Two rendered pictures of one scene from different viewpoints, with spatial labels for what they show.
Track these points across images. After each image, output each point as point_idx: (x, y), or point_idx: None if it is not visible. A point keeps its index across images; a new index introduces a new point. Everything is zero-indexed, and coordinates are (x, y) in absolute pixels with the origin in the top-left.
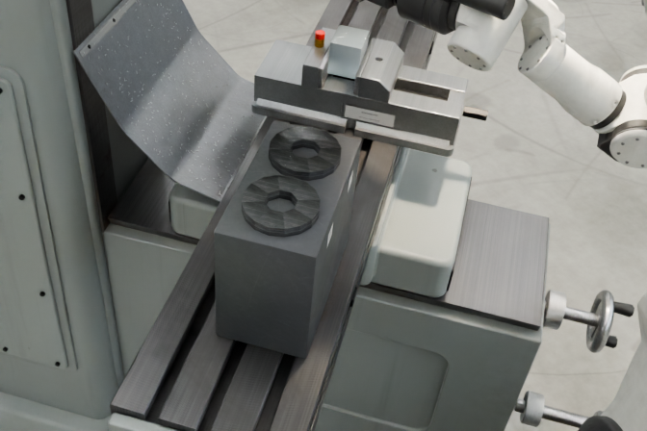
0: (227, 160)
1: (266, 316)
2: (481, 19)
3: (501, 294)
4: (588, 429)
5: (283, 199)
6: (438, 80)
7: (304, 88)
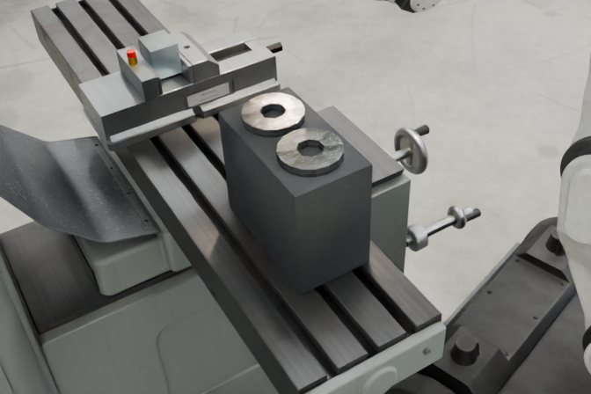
0: (119, 203)
1: (339, 245)
2: None
3: None
4: (580, 152)
5: (302, 149)
6: (229, 40)
7: (149, 103)
